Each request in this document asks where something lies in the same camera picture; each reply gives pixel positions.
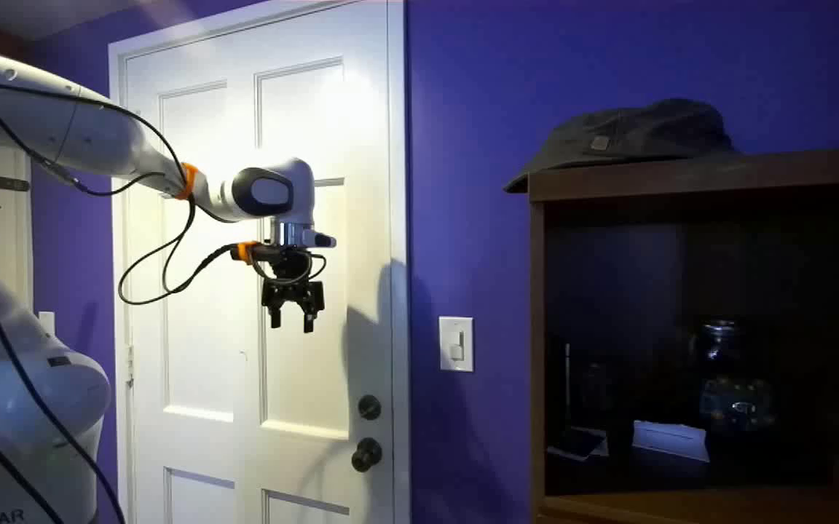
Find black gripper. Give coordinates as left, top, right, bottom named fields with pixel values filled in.
left=248, top=242, right=332, bottom=334

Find dark grey cap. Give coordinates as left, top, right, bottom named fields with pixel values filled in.
left=505, top=95, right=741, bottom=194

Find white panel door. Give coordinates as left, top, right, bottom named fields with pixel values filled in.
left=108, top=0, right=411, bottom=524

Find dark round door knob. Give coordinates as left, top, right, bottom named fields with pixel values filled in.
left=351, top=433, right=386, bottom=473

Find dark flat object in cabinet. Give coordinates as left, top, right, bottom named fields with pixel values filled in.
left=546, top=336, right=613, bottom=465

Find white paper sheet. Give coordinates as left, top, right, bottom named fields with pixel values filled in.
left=629, top=417, right=715, bottom=465

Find brown wooden cabinet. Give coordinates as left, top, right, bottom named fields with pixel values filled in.
left=527, top=141, right=839, bottom=524

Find dark glass jar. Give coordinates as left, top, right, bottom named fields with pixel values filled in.
left=695, top=316, right=781, bottom=472

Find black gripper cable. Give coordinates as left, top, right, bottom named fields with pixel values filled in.
left=9, top=89, right=248, bottom=312

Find orange arm strap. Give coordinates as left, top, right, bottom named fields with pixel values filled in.
left=172, top=160, right=205, bottom=203

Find white light switch plate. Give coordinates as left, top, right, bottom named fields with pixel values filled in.
left=438, top=315, right=475, bottom=374

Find black cable across robot base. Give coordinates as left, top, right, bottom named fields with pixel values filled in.
left=0, top=230, right=128, bottom=524

